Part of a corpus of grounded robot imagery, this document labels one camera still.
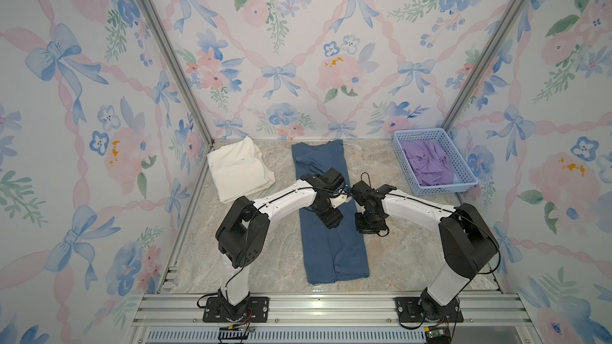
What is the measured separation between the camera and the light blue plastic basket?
1.01 meters

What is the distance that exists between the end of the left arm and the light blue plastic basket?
0.40 meters

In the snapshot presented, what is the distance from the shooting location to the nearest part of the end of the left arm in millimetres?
664
